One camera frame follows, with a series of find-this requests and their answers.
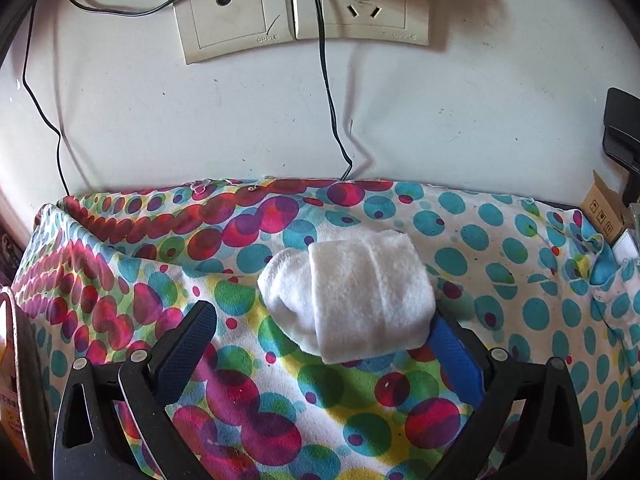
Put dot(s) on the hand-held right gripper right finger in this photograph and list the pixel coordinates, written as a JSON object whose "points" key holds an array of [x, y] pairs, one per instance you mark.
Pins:
{"points": [[455, 355]]}

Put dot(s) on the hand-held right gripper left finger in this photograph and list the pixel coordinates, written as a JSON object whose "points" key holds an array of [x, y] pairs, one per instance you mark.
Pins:
{"points": [[185, 345]]}

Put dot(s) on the white towel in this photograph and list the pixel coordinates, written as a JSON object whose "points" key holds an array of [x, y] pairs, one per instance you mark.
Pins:
{"points": [[360, 295]]}

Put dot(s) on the colourful polka-dot cloth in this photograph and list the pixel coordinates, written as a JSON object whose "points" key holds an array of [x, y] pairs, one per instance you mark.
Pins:
{"points": [[350, 410]]}

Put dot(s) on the small brown cardboard box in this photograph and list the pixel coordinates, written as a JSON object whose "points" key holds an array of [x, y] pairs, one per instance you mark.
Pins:
{"points": [[602, 210]]}

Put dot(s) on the clear plastic bag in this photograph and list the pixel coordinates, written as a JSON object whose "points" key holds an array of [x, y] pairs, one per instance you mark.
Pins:
{"points": [[632, 240]]}

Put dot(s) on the black clamp stand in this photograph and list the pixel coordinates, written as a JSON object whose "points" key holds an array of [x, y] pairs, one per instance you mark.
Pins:
{"points": [[622, 130]]}

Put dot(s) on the beige wall plate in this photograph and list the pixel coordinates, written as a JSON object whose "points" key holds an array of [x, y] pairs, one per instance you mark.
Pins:
{"points": [[230, 15]]}

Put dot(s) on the beige wall power socket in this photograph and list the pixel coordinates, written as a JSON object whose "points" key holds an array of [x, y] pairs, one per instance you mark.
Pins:
{"points": [[375, 10]]}

